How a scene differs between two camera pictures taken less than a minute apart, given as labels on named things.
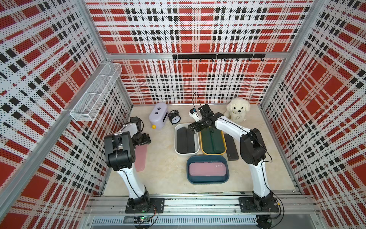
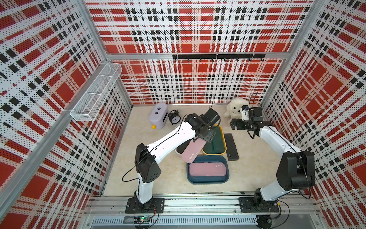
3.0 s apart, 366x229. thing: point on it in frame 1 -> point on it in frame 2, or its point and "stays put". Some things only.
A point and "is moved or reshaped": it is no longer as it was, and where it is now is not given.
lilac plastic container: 158,115 stays put
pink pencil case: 141,152 is moved or reshaped
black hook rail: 212,56 stays put
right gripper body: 199,125 -> 243,125
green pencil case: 218,143 stays put
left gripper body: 140,139 -> 208,136
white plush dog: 237,109 stays put
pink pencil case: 207,169 stays put
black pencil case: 231,148 stays put
